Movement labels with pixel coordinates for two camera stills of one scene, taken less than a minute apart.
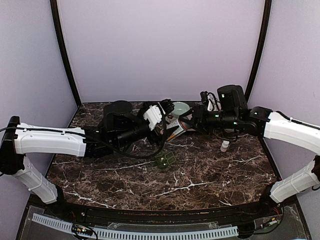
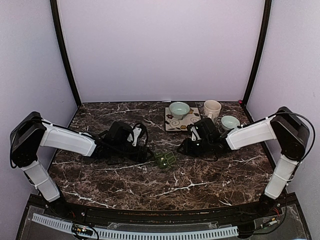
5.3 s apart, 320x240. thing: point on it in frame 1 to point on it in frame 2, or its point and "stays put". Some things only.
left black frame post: x=65 y=59 stays put
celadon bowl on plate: x=180 y=108 stays put
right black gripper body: x=225 y=120 to x=197 y=150
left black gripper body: x=128 y=137 to x=120 y=151
